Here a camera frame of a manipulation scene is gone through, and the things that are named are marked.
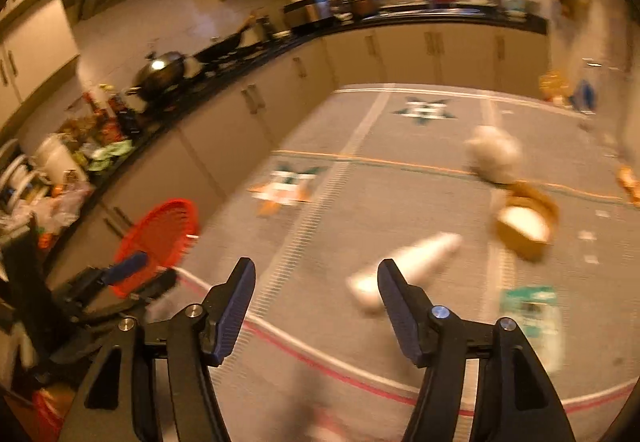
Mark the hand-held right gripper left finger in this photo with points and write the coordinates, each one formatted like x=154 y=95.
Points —
x=235 y=312

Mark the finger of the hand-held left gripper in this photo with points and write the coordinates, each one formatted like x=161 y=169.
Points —
x=155 y=286
x=125 y=268

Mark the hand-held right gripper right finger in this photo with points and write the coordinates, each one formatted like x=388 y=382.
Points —
x=397 y=307

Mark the red plastic basket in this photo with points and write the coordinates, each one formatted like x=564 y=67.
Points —
x=165 y=232

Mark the white plastic bottle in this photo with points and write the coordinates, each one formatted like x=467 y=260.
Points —
x=427 y=251

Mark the translucent plastic bag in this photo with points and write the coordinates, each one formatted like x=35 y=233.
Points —
x=60 y=207

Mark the green cloth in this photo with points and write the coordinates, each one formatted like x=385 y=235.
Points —
x=112 y=154

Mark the white plastic bucket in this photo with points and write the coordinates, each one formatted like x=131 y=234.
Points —
x=57 y=159

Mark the teal cartoon tissue pack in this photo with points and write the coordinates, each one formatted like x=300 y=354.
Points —
x=530 y=317

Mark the round yellow container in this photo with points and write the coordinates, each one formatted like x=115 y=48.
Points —
x=525 y=249

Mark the dark soy sauce bottle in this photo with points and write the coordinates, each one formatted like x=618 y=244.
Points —
x=120 y=117

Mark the red-label sauce bottle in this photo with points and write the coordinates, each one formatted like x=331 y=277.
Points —
x=95 y=114

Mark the lidded dark wok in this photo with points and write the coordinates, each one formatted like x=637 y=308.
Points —
x=160 y=74

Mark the black frying pan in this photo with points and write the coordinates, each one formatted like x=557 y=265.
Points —
x=225 y=44

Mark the beige lower kitchen cabinets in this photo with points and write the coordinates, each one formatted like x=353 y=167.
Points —
x=400 y=52

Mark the orange peel piece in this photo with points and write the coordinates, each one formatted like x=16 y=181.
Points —
x=629 y=184

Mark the yellow plastic bag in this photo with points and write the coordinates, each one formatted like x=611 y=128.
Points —
x=554 y=87

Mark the blue plastic item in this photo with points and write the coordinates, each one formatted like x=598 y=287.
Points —
x=585 y=96

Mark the black rice cooker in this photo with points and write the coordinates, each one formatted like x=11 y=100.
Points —
x=307 y=13

